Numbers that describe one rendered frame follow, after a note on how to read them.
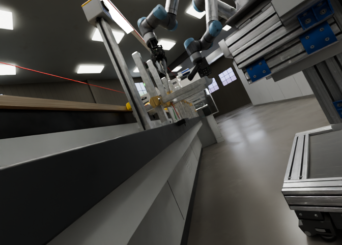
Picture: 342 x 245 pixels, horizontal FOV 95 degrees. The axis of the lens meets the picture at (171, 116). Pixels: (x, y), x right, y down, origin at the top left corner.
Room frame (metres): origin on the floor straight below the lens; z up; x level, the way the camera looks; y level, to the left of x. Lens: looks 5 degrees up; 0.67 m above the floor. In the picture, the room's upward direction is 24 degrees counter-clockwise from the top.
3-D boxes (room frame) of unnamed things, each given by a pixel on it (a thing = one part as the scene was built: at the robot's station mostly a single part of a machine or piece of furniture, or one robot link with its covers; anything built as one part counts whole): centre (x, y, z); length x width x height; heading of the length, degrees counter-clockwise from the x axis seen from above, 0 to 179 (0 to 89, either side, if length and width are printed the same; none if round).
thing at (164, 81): (1.30, -0.07, 0.86); 0.03 x 0.03 x 0.48; 77
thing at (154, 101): (0.83, 0.03, 0.83); 0.13 x 0.06 x 0.05; 167
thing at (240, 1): (0.73, -0.58, 1.09); 0.15 x 0.15 x 0.10
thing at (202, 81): (0.84, -0.02, 0.83); 0.43 x 0.03 x 0.04; 77
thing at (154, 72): (1.06, -0.02, 0.93); 0.03 x 0.03 x 0.48; 77
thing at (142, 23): (0.92, -0.08, 1.31); 0.09 x 0.08 x 0.11; 54
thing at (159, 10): (0.88, -0.17, 1.31); 0.11 x 0.11 x 0.08; 54
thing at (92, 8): (0.56, 0.09, 1.18); 0.07 x 0.07 x 0.08; 77
